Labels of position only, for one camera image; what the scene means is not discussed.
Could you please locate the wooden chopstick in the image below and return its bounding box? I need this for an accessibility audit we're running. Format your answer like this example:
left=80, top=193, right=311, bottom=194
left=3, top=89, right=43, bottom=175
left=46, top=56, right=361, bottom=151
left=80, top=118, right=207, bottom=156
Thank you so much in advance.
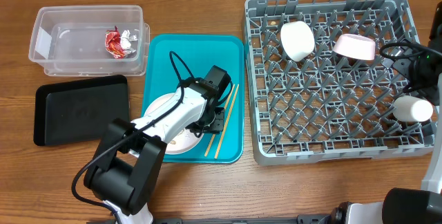
left=204, top=83, right=235, bottom=157
left=214, top=85, right=240, bottom=160

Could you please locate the white plate with peanuts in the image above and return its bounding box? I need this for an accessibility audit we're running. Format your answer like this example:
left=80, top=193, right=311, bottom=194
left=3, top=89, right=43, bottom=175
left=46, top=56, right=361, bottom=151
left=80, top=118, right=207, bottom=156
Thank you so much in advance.
left=144, top=93, right=202, bottom=155

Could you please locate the white small bowl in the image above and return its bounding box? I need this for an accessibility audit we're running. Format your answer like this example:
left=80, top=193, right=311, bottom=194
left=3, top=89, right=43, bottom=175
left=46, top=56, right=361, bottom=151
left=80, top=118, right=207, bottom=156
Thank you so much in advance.
left=280, top=21, right=315, bottom=62

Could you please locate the red snack wrapper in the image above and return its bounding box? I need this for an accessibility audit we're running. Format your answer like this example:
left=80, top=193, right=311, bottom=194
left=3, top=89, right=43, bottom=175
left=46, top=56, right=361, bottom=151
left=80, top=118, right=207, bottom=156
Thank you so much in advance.
left=104, top=26, right=138, bottom=59

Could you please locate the pink shallow bowl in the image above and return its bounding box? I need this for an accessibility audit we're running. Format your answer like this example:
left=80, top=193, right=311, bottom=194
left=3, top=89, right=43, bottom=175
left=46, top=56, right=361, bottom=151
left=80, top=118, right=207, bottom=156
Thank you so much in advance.
left=333, top=34, right=376, bottom=61

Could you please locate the white paper cup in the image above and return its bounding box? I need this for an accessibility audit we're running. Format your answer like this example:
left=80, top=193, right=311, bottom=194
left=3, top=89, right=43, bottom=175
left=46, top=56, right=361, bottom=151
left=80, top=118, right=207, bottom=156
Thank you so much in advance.
left=393, top=95, right=433, bottom=122

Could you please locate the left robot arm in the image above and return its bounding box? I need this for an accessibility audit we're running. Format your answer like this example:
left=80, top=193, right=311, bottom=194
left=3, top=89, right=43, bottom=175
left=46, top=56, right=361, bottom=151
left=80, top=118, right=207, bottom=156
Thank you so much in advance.
left=79, top=66, right=231, bottom=223

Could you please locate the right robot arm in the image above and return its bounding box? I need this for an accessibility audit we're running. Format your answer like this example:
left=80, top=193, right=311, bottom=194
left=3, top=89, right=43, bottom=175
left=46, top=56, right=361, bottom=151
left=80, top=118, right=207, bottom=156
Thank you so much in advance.
left=328, top=6, right=441, bottom=224

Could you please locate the grey dishwasher rack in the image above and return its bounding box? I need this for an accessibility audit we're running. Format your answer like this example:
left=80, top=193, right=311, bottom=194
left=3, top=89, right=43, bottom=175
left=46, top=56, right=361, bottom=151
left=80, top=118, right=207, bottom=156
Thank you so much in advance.
left=244, top=0, right=436, bottom=165

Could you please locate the teal plastic tray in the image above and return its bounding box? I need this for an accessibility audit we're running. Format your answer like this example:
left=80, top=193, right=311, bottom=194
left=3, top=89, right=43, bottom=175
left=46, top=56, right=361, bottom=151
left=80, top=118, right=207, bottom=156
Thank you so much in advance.
left=142, top=34, right=245, bottom=164

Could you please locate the black plastic tray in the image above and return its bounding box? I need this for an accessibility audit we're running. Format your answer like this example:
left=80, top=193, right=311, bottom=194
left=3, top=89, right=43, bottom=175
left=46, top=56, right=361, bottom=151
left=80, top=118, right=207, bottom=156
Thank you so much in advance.
left=33, top=75, right=130, bottom=146

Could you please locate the clear plastic bin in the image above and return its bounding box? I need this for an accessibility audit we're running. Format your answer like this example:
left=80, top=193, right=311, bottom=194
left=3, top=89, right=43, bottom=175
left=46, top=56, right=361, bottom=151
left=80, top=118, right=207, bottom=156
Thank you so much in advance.
left=28, top=5, right=150, bottom=76

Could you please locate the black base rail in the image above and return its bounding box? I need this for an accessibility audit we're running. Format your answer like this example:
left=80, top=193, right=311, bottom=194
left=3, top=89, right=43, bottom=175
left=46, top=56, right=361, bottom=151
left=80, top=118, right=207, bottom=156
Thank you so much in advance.
left=86, top=213, right=346, bottom=224

